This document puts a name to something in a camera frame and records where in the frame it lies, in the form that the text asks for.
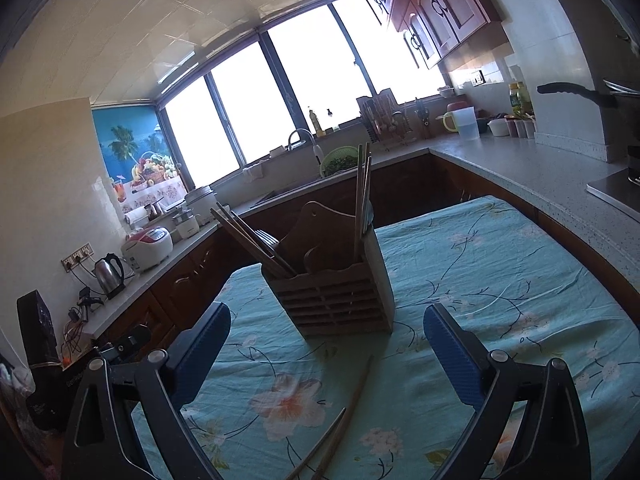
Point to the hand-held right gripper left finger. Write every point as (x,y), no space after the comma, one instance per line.
(205,350)

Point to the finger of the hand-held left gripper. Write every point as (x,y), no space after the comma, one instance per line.
(127,342)

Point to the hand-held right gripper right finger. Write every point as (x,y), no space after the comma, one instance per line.
(452,350)

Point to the wooden chopstick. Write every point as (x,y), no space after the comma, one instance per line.
(325,433)
(366,185)
(250,232)
(245,240)
(352,412)

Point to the wooden utensil holder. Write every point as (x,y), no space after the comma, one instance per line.
(340,300)

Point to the steel electric kettle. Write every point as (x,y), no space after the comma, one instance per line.
(110,277)

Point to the teal floral tablecloth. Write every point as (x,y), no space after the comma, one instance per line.
(475,270)

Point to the pink white rice cooker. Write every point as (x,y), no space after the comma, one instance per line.
(147,250)

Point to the small white kitchen appliance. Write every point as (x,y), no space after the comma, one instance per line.
(186,227)

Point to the metal fork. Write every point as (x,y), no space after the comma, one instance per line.
(267,242)

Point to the paper towel roll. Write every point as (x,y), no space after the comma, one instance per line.
(136,216)

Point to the brown metal pot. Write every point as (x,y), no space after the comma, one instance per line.
(154,211)

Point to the large white cooker pot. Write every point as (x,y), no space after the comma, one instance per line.
(200,202)

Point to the metal spoon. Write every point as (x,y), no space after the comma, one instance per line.
(370,215)

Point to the steel kitchen sink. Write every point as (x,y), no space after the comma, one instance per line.
(280,195)

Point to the wooden base cabinets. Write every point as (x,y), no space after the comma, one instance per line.
(400,185)

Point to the pink dish cloth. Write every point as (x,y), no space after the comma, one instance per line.
(252,171)

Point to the white soap dish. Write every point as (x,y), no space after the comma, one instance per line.
(278,152)

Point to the leafy green vegetables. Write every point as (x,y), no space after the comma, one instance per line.
(340,164)

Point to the green plastic colander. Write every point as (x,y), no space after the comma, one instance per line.
(345,152)

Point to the clear measuring jug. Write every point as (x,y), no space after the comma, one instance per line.
(465,125)

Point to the chrome faucet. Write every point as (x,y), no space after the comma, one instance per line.
(318,152)

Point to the steel gas stove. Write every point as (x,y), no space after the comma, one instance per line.
(615,187)

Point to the white seasoning jar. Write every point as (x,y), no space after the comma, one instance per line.
(530,130)
(511,127)
(521,129)

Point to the dark knife block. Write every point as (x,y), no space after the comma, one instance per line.
(421,120)

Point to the pink lidded container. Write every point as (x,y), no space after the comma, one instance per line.
(456,106)

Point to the yellow detergent bottle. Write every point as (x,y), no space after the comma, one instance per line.
(316,125)

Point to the yellow cooking oil bottle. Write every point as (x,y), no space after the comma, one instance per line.
(526,101)
(514,100)

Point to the small white bowl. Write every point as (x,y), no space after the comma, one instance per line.
(445,91)

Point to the large kitchen window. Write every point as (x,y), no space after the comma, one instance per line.
(300,75)

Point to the wall power outlet strip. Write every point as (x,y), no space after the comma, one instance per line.
(77,256)

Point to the tropical beach wall poster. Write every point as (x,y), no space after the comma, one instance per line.
(125,145)

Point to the wall socket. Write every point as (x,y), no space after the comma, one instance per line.
(478,78)

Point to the wooden wall cabinets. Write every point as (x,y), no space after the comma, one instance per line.
(450,5)

